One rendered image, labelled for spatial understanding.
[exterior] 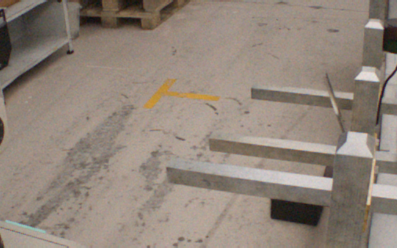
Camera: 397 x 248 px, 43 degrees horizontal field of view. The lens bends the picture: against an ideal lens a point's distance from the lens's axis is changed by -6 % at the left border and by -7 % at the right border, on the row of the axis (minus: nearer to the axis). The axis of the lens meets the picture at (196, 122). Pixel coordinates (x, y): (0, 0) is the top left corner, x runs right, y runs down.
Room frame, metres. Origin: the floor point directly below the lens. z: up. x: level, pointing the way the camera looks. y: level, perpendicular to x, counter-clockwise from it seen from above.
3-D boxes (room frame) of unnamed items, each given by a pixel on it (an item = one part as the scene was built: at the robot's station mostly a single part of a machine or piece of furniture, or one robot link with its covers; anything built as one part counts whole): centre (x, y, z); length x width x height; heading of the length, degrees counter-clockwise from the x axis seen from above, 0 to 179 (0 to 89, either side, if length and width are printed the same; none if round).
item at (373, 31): (0.85, -0.33, 0.87); 0.04 x 0.04 x 0.48; 68
